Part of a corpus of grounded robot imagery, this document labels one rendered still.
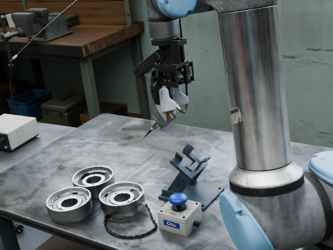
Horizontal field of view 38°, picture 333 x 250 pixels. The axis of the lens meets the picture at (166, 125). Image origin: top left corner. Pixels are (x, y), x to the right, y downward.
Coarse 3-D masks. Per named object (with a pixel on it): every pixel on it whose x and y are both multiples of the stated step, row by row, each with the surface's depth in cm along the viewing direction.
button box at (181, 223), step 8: (168, 208) 104; (176, 208) 103; (184, 208) 103; (192, 208) 103; (200, 208) 105; (160, 216) 103; (168, 216) 102; (176, 216) 101; (184, 216) 101; (192, 216) 102; (200, 216) 106; (160, 224) 104; (168, 224) 103; (176, 224) 101; (184, 224) 100; (192, 224) 103; (168, 232) 104; (176, 232) 102; (184, 232) 101
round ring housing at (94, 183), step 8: (88, 168) 127; (96, 168) 127; (104, 168) 126; (80, 176) 125; (88, 176) 125; (96, 176) 125; (112, 176) 121; (88, 184) 121; (96, 184) 120; (104, 184) 119; (96, 192) 118
